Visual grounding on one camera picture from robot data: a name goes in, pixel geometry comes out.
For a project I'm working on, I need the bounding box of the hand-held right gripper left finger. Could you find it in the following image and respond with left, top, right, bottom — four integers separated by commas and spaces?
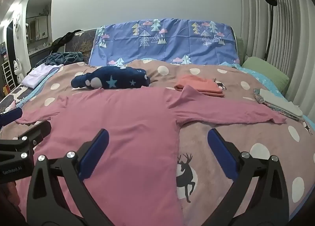
27, 129, 110, 226

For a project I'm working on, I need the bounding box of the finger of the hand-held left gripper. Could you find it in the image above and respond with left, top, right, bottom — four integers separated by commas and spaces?
0, 108, 23, 128
0, 120, 52, 158

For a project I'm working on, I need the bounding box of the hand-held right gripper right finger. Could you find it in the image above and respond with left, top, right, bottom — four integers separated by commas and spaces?
207, 127, 289, 226

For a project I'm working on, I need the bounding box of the pink long-sleeve shirt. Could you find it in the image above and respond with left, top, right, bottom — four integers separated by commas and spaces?
16, 85, 287, 226

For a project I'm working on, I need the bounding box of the cow print sheet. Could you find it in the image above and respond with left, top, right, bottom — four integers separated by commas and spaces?
0, 84, 33, 114

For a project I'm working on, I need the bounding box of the polka dot deer blanket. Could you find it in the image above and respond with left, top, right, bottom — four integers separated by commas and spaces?
0, 59, 315, 226

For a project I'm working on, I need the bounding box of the white rack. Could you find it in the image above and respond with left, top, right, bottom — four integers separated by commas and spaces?
2, 62, 16, 91

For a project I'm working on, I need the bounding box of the white cat figure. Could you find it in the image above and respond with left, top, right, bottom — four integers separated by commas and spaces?
12, 60, 22, 86

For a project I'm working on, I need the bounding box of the folded lavender cloth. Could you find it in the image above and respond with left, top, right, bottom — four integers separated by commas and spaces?
22, 65, 61, 88

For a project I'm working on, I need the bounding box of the folded floral cloth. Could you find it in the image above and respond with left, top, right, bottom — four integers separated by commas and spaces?
253, 88, 303, 121

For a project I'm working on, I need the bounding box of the folded coral garment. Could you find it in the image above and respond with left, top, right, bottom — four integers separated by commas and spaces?
174, 74, 225, 98

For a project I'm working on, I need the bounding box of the navy star print garment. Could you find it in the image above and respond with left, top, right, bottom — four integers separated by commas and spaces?
71, 66, 152, 90

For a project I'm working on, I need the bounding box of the folded white cloth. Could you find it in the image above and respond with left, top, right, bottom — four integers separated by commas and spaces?
259, 88, 304, 117

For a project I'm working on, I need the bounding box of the teal fuzzy blanket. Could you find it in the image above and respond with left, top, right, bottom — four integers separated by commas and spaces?
36, 52, 84, 67

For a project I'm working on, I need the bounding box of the aqua bed sheet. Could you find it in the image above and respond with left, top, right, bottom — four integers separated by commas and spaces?
219, 61, 315, 130

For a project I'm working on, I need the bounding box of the black garment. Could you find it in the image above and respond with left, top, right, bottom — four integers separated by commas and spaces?
50, 29, 83, 53

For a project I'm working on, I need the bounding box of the green pillow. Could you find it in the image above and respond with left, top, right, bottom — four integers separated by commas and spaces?
241, 56, 290, 93

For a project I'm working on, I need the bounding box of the dark printed headboard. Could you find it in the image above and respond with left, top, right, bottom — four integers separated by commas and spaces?
64, 28, 97, 57

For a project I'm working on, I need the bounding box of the blue tree print sheet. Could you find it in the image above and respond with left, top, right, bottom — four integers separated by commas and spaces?
88, 18, 240, 66

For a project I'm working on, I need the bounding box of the white pleated curtain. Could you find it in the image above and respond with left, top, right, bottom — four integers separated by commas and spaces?
237, 0, 315, 98

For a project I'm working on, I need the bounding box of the arched wall mirror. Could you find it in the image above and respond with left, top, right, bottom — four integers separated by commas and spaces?
25, 0, 55, 50

